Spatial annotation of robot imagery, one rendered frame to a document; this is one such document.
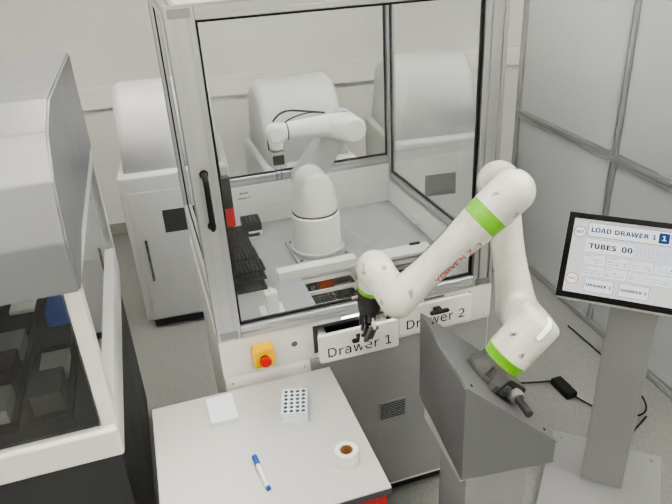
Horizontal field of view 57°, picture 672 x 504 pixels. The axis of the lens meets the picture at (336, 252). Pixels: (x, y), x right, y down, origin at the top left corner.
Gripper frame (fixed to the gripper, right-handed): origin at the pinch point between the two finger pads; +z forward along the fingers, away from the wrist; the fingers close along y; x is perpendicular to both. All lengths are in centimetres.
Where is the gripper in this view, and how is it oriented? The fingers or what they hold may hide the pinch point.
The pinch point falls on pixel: (364, 338)
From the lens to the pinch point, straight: 211.2
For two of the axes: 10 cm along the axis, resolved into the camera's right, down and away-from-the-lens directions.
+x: 9.5, -1.9, 2.5
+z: -0.5, 6.9, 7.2
